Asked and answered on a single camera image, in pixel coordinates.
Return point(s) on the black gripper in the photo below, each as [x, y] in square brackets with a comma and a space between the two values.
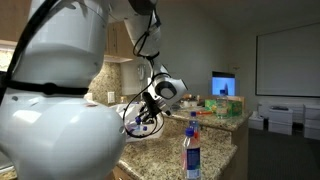
[153, 108]

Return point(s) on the clear plastic bag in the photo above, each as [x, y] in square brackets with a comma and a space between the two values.
[134, 114]

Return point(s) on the blue cap bottle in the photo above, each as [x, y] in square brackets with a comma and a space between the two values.
[193, 122]
[136, 126]

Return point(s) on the blue cap bottle back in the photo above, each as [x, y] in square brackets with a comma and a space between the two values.
[193, 122]

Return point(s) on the clear bottle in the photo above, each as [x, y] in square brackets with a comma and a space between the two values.
[190, 156]

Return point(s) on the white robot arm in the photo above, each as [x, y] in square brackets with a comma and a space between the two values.
[48, 129]

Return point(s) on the wooden upper cabinet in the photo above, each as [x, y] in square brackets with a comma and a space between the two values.
[118, 44]

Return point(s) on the tall bottle on bar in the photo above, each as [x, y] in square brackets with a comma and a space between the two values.
[222, 105]

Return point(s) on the green tissue box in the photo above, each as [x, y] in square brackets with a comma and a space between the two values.
[230, 108]

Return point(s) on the television screen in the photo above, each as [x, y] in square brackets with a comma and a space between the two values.
[223, 82]

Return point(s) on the white storage boxes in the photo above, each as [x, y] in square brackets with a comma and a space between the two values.
[283, 118]

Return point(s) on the white projector screen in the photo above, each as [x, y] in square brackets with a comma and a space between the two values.
[288, 62]

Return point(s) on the wall outlet plate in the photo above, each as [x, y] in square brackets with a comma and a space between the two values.
[111, 97]

